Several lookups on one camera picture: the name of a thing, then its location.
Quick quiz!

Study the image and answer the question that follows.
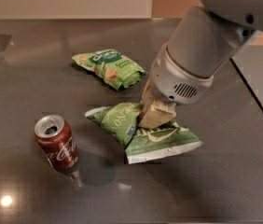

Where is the red coca-cola can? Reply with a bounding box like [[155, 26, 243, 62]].
[[35, 115, 79, 172]]

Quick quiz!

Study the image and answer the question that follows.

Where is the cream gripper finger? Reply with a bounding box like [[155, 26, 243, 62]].
[[139, 98, 176, 129], [141, 81, 154, 106]]

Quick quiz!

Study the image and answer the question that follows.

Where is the green jalapeno kettle chip bag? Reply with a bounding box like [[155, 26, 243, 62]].
[[85, 103, 202, 164]]

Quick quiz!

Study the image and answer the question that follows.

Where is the small green snack bag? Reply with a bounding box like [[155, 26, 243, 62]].
[[72, 49, 145, 91]]

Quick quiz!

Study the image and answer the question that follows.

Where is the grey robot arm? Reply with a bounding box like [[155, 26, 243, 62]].
[[139, 0, 263, 129]]

